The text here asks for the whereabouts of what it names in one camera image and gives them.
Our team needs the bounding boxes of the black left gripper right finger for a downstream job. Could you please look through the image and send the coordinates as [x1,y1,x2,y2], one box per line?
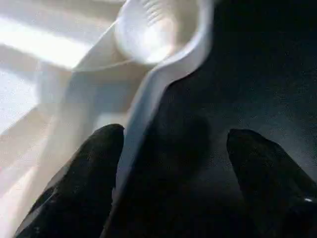
[226,128,317,238]

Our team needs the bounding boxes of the white plastic table top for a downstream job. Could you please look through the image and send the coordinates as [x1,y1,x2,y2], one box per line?
[0,0,215,238]

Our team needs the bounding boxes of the black mat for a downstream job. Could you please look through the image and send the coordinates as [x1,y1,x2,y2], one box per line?
[102,0,317,238]

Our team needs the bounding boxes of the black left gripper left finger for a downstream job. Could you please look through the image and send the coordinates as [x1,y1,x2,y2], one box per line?
[14,123,125,238]

